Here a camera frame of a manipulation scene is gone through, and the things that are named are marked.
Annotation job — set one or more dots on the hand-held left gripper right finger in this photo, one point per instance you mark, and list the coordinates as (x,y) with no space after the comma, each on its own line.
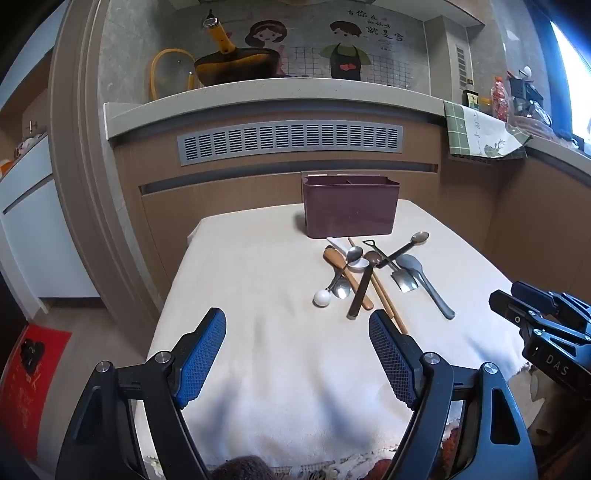
(392,360)

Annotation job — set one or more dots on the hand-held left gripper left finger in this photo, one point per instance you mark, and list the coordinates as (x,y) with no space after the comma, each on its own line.
(203,360)

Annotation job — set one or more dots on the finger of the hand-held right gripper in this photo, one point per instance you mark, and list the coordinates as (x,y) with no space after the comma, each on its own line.
(540,295)
(512,311)

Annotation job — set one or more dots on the shovel shaped metal spoon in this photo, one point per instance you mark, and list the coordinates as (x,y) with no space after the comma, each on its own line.
(406,282)

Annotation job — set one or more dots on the plain steel spoon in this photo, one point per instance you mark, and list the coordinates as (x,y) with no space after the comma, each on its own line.
(342,289)

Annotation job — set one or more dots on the steel spoon with white ball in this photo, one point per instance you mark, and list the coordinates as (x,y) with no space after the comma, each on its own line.
(321,298)

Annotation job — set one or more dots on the wooden spoon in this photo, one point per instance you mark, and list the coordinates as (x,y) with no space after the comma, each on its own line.
(333,259)

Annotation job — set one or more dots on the white ceramic spoon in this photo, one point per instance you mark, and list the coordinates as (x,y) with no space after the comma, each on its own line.
(336,243)

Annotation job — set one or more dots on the maroon plastic utensil holder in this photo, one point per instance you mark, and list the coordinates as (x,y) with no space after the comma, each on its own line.
(351,207)

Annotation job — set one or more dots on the person's left hand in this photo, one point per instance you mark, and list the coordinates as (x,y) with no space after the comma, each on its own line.
(244,467)

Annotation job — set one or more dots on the printed tablecloth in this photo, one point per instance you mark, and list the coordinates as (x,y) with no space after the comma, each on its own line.
(526,401)

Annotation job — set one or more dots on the white table cloth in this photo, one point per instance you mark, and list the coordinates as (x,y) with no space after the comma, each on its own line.
(277,369)

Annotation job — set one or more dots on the grey plastic spoon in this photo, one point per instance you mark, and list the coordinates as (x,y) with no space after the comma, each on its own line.
(434,297)

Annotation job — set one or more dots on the short grey vent grille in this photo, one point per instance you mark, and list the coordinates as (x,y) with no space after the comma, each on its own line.
(466,158)

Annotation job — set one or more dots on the green checked towel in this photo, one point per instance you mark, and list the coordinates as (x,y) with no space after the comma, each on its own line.
(480,129)

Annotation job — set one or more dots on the clear plastic bag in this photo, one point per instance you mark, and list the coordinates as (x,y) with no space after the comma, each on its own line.
(531,117)

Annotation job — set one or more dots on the red floor mat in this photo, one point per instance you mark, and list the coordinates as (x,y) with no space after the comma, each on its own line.
(27,406)

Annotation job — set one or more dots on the small dark packet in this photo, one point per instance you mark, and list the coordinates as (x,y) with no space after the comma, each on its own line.
(472,99)

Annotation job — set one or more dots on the black rack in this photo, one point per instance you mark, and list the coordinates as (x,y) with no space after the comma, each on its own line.
(524,87)

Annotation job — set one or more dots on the white cabinet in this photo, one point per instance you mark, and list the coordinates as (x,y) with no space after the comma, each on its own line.
(37,221)

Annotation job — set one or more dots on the window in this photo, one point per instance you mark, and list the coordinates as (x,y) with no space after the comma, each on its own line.
(572,78)

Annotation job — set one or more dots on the long grey vent grille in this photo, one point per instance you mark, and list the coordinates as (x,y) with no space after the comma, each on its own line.
(286,141)

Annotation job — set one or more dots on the stone kitchen countertop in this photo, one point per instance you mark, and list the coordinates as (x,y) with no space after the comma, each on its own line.
(277,99)

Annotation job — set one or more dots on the glass lid with yellow rim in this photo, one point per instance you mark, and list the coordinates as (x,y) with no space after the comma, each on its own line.
(173,74)

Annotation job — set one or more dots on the beige door frame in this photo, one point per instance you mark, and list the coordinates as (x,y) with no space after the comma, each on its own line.
(78,161)

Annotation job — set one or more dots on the small wall vent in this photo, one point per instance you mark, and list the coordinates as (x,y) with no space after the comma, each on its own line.
(461,64)

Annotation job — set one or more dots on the cartoon wall poster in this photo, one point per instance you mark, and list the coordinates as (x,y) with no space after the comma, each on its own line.
(346,46)

